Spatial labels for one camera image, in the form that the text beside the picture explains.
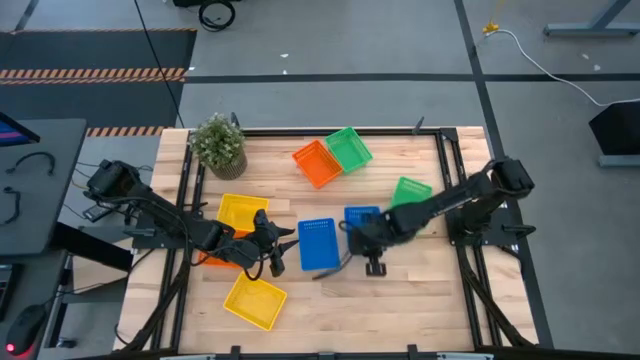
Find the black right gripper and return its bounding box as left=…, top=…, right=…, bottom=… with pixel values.
left=311, top=214, right=402, bottom=281

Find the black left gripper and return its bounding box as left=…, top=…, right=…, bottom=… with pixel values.
left=234, top=208, right=300, bottom=279

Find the blue plastic basket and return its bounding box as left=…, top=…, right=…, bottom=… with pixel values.
left=297, top=217, right=342, bottom=272
left=343, top=205, right=382, bottom=237

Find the yellow plastic basket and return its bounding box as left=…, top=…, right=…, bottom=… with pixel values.
left=222, top=271, right=289, bottom=332
left=216, top=193, right=270, bottom=234

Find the orange plastic basket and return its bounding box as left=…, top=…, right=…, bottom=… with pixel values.
left=197, top=229, right=251, bottom=270
left=291, top=139, right=345, bottom=190

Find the green plastic basket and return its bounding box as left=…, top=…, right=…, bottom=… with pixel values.
left=324, top=126, right=374, bottom=175
left=388, top=176, right=434, bottom=212

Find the green potted plant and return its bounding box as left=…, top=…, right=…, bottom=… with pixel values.
left=188, top=112, right=249, bottom=181

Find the small black control device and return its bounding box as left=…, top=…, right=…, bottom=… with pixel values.
left=81, top=203, right=115, bottom=223

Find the grey side desk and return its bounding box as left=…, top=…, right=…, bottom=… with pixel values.
left=0, top=118, right=88, bottom=259

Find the black hazard-striped floor mat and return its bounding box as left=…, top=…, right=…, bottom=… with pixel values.
left=0, top=28, right=198, bottom=138

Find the black computer mouse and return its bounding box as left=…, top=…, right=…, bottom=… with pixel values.
left=4, top=302, right=49, bottom=358

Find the computer monitor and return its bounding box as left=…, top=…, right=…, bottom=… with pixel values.
left=0, top=112, right=41, bottom=148

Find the black box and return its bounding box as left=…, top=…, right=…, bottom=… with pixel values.
left=588, top=101, right=640, bottom=157

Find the grey metal table leg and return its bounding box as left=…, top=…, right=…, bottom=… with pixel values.
left=543, top=0, right=640, bottom=38

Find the black aluminium table frame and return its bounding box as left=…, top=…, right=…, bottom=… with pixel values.
left=118, top=125, right=540, bottom=360

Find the long black floor cable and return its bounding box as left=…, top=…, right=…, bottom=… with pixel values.
left=133, top=0, right=185, bottom=129

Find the coiled black cable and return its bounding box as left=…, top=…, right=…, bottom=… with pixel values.
left=197, top=0, right=238, bottom=33

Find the black cable on desk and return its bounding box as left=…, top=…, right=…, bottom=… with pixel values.
left=2, top=186, right=22, bottom=226
left=5, top=151, right=56, bottom=177

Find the white floor cable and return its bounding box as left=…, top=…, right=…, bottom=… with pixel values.
left=492, top=28, right=640, bottom=108

